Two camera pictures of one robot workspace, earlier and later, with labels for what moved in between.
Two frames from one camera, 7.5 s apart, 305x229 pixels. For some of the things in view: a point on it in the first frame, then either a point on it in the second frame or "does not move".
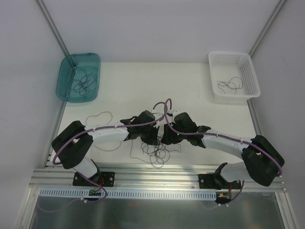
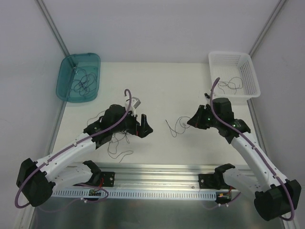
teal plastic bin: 78,77 does not move
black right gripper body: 168,137 → 201,117
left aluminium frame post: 53,28 does not move
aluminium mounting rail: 165,178 does not move
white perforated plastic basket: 233,77 does not move
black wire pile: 156,152 → 115,141
